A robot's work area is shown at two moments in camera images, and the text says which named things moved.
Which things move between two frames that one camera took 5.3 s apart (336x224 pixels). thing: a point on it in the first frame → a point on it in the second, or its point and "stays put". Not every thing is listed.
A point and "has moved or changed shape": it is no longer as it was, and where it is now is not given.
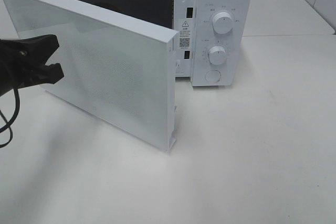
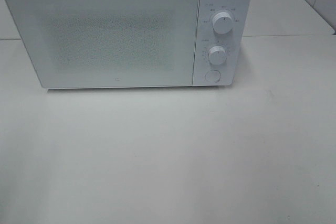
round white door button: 213,76 stays put
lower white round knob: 217,55 stays put
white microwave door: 120,68 has moved or changed shape
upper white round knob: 223,23 stays put
